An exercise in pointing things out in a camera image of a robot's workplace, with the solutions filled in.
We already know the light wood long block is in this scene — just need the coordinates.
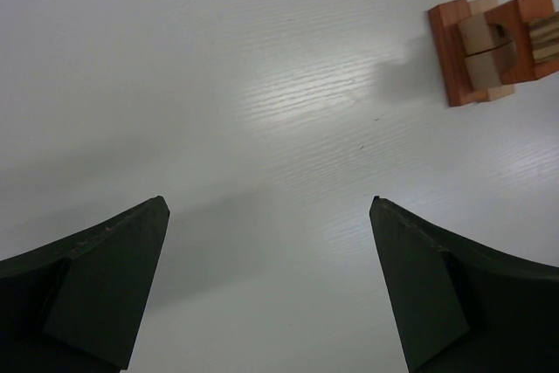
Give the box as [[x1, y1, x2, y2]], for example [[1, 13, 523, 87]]
[[469, 0, 515, 102]]

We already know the red-brown long block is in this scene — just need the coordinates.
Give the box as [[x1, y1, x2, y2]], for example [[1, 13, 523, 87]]
[[427, 0, 488, 107]]

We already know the red-brown arch block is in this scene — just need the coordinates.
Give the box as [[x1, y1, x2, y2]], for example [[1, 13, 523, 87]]
[[485, 0, 558, 85]]

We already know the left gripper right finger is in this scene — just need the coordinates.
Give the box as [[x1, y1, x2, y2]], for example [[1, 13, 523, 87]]
[[369, 197, 558, 372]]

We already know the dark-topped wood block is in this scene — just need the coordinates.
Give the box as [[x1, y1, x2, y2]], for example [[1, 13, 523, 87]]
[[528, 11, 559, 64]]

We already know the light wood cube block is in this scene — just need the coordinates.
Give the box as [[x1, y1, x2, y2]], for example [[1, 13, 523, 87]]
[[465, 42, 516, 90]]

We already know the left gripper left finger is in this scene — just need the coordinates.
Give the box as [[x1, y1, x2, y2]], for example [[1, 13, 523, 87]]
[[1, 196, 170, 372]]

